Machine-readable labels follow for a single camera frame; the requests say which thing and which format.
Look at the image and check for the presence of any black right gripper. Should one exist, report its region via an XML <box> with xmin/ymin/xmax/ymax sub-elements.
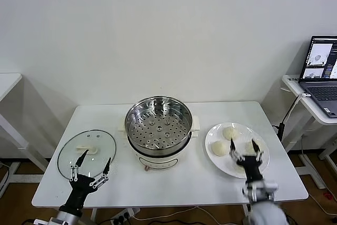
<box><xmin>229</xmin><ymin>138</ymin><xmax>264</xmax><ymax>184</ymax></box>

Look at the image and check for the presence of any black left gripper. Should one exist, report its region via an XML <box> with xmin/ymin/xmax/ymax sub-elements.
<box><xmin>58</xmin><ymin>149</ymin><xmax>112</xmax><ymax>215</ymax></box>

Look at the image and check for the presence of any round glass pot lid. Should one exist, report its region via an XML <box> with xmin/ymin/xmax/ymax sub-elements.
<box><xmin>57</xmin><ymin>129</ymin><xmax>117</xmax><ymax>178</ymax></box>

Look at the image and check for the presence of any perforated steel steamer basket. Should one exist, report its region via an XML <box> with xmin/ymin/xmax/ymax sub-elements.
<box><xmin>124</xmin><ymin>96</ymin><xmax>194</xmax><ymax>152</ymax></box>

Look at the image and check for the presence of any round white plate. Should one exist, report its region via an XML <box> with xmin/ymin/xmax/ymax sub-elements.
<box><xmin>205</xmin><ymin>122</ymin><xmax>271</xmax><ymax>179</ymax></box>

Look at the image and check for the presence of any white power strip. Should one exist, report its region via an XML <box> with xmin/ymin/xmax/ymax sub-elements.
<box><xmin>110</xmin><ymin>208</ymin><xmax>142</xmax><ymax>224</ymax></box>

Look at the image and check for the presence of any white electric cooker pot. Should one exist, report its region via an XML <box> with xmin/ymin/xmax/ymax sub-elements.
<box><xmin>117</xmin><ymin>114</ymin><xmax>201</xmax><ymax>173</ymax></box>

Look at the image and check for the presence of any white laptop side table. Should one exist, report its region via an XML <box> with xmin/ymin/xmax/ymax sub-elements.
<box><xmin>281</xmin><ymin>74</ymin><xmax>337</xmax><ymax>190</ymax></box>

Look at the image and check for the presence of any grey open laptop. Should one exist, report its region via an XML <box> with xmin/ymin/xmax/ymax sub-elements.
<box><xmin>299</xmin><ymin>35</ymin><xmax>337</xmax><ymax>119</ymax></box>

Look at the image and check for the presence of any white empty side table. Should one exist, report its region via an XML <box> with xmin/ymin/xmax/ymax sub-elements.
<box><xmin>0</xmin><ymin>73</ymin><xmax>51</xmax><ymax>191</ymax></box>

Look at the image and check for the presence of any black upright post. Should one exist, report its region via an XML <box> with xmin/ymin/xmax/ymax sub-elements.
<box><xmin>272</xmin><ymin>122</ymin><xmax>286</xmax><ymax>141</ymax></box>

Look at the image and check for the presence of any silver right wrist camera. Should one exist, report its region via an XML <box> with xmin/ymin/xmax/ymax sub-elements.
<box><xmin>242</xmin><ymin>180</ymin><xmax>279</xmax><ymax>203</ymax></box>

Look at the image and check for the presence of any white laptop cable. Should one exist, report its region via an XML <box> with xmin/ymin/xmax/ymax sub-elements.
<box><xmin>283</xmin><ymin>92</ymin><xmax>313</xmax><ymax>124</ymax></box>

